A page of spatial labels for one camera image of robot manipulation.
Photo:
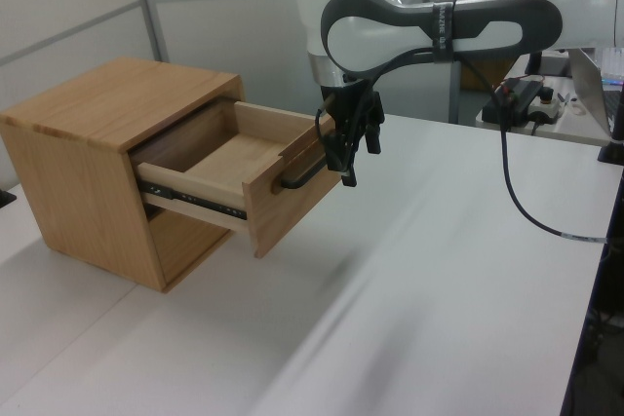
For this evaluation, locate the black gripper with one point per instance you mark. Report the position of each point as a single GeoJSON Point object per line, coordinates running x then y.
{"type": "Point", "coordinates": [348, 106]}

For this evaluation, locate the brown cardboard box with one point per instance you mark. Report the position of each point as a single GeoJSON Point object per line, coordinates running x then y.
{"type": "Point", "coordinates": [475, 77]}

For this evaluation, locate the black control box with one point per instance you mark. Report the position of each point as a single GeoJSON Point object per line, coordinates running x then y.
{"type": "Point", "coordinates": [512, 99]}

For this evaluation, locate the emergency stop button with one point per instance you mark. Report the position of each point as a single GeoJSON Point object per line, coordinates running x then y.
{"type": "Point", "coordinates": [546, 104]}

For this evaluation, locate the black stand pole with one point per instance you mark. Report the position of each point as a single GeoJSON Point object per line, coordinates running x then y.
{"type": "Point", "coordinates": [535, 65]}

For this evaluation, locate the grey laptop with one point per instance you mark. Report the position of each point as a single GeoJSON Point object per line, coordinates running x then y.
{"type": "Point", "coordinates": [592, 89]}

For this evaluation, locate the wooden cabinet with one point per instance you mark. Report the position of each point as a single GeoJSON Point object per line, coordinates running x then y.
{"type": "Point", "coordinates": [83, 143]}

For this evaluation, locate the black table clamp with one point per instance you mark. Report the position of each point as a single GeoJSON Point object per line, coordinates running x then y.
{"type": "Point", "coordinates": [6, 198]}

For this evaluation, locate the grey metal post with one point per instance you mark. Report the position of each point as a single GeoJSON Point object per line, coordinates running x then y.
{"type": "Point", "coordinates": [454, 94]}

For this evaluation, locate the pale partition post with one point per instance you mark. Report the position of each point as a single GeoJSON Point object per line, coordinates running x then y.
{"type": "Point", "coordinates": [151, 7]}

